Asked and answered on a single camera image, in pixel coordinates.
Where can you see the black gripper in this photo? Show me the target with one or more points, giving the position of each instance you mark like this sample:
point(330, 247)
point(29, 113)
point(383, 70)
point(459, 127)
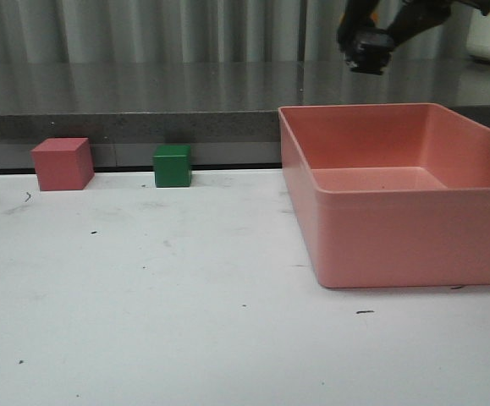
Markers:
point(356, 28)

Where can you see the yellow push button switch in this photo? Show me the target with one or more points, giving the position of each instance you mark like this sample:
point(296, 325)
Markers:
point(369, 51)

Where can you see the pink plastic bin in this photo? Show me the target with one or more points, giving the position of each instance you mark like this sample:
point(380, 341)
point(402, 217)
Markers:
point(389, 195)

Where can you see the grey counter shelf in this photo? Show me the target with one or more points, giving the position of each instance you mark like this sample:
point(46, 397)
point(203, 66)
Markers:
point(226, 112)

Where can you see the green cube block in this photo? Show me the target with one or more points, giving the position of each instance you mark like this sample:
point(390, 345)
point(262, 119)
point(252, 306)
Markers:
point(172, 166)

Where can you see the pink cube block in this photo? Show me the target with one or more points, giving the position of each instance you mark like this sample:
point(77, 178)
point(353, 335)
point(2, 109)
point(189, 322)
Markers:
point(63, 164)

